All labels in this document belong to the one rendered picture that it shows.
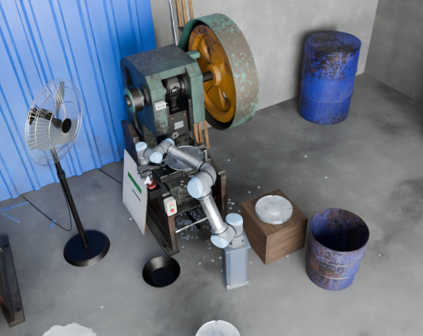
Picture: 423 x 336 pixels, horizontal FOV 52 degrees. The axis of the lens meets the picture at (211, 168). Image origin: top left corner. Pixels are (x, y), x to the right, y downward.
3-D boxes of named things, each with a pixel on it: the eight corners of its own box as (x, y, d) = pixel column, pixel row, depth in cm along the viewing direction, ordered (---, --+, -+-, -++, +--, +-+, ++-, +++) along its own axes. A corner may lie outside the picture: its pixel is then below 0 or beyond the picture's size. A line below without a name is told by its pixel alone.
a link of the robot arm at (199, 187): (239, 237, 292) (209, 169, 271) (226, 251, 283) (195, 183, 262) (225, 235, 301) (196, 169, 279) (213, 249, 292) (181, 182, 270)
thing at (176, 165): (210, 161, 324) (210, 160, 324) (175, 175, 315) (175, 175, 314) (192, 142, 344) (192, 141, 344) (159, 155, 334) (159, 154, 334)
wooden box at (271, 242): (303, 247, 357) (308, 218, 335) (265, 265, 345) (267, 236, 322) (277, 217, 385) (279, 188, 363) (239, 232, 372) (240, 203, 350)
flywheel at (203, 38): (272, 63, 276) (217, -3, 308) (245, 71, 269) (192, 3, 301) (249, 133, 336) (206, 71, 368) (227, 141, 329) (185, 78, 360)
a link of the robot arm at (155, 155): (165, 148, 286) (153, 143, 292) (154, 157, 280) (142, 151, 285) (167, 157, 291) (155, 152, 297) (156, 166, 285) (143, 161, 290)
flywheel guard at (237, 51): (257, 142, 318) (261, 35, 266) (225, 155, 308) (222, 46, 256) (193, 85, 389) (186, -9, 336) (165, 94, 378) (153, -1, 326)
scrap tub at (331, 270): (369, 277, 332) (382, 236, 301) (327, 302, 317) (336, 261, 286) (331, 241, 360) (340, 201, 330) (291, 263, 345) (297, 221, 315)
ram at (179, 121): (192, 143, 325) (189, 110, 306) (174, 150, 320) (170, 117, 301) (182, 133, 337) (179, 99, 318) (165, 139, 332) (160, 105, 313)
